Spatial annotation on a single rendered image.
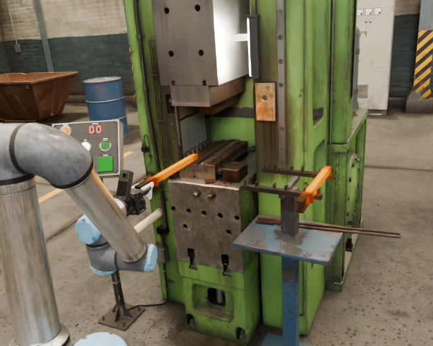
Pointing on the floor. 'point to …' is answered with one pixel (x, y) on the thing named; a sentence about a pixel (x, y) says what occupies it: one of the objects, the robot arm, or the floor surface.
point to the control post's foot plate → (115, 320)
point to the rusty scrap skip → (27, 96)
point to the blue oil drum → (106, 100)
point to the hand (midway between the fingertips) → (148, 182)
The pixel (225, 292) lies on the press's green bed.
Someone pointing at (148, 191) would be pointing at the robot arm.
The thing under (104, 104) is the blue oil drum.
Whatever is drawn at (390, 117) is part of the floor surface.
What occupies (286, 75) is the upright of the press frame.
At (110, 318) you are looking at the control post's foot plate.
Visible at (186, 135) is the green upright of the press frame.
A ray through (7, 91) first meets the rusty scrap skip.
